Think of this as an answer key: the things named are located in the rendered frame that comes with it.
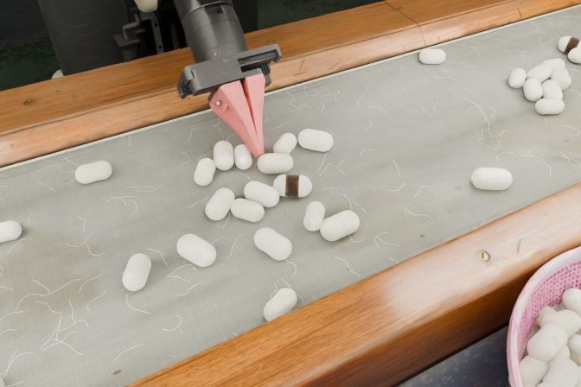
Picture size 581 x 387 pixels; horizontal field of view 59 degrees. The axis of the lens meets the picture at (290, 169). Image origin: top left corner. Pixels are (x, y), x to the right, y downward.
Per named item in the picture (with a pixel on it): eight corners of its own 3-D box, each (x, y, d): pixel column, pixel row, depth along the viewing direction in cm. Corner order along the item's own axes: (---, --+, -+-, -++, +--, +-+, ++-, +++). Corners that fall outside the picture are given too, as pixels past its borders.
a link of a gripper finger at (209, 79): (290, 142, 51) (257, 53, 51) (222, 164, 48) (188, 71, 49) (271, 155, 57) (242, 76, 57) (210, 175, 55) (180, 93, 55)
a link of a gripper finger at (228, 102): (311, 135, 51) (278, 47, 52) (246, 156, 49) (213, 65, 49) (290, 149, 58) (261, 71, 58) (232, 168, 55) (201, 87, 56)
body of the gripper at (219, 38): (285, 59, 52) (260, -8, 53) (189, 85, 49) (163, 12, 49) (268, 80, 58) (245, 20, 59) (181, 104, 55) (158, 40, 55)
